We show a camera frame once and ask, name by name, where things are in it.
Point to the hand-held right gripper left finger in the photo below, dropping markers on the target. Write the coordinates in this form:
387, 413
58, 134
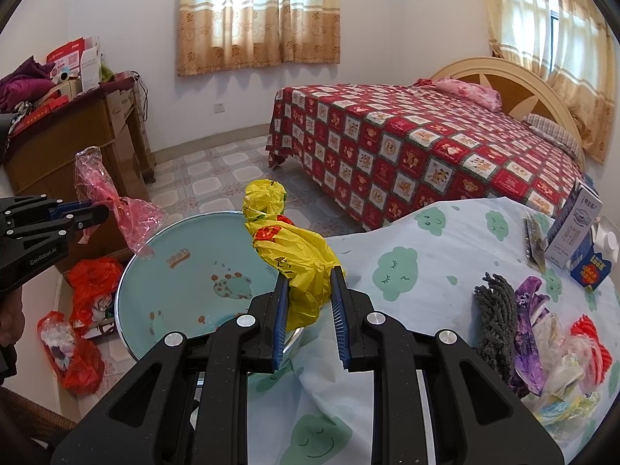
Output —
281, 324

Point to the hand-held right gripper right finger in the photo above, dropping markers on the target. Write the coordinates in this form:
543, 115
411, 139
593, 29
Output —
340, 324

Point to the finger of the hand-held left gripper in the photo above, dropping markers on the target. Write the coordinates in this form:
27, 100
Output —
89, 215
68, 206

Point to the pink plastic bag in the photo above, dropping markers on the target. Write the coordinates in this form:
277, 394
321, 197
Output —
126, 213

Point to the yellow plastic bag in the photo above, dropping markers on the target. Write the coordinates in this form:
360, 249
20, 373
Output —
290, 252

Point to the teal round trash bin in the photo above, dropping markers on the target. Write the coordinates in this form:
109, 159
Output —
193, 271

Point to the red foam net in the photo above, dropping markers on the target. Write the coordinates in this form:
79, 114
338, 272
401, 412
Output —
593, 339

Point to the person's left forearm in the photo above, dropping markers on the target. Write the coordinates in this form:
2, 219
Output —
9, 319

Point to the brown wooden cabinet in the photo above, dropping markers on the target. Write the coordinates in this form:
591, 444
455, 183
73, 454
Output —
63, 150

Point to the flattened cardboard box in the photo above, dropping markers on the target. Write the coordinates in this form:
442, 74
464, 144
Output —
121, 126

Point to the cloud-print tablecloth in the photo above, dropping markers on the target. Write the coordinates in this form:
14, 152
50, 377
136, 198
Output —
436, 310

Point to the flat red box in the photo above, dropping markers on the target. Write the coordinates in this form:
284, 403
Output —
38, 114

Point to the red floor bag with scraps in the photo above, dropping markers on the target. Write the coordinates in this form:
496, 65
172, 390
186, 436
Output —
77, 363

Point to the purple clothing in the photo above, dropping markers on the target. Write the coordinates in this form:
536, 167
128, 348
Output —
24, 82

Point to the red and white boxes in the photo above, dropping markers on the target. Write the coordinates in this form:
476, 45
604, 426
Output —
77, 60

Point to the brown wicker furniture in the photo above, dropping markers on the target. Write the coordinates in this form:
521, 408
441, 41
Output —
34, 416

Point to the dark grey foam net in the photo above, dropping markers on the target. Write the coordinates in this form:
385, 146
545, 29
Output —
496, 329

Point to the purple wrapper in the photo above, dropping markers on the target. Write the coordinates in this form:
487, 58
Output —
530, 348

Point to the bed with red quilt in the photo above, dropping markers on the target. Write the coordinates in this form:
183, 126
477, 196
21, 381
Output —
411, 145

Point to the small dark packet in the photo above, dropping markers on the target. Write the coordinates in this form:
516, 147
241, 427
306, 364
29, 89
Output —
535, 244

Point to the pastel printed wrapper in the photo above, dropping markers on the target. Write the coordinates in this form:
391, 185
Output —
566, 414

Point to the wide beige curtain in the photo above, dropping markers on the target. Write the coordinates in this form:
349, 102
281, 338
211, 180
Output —
252, 29

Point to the tall white carton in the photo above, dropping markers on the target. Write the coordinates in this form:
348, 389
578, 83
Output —
574, 227

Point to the blue and white carton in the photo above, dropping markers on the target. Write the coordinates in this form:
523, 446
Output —
588, 271

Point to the pink pillow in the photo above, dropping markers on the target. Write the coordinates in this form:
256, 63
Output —
465, 92

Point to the striped pillow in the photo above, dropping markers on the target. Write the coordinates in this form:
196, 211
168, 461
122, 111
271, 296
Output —
552, 131

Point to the cream wooden bed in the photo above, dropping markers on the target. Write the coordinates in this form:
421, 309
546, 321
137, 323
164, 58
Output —
513, 82

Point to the long beige curtain panel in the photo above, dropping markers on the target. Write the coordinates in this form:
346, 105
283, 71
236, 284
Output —
581, 68

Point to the narrow beige curtain panel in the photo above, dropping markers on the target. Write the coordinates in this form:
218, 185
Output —
518, 14

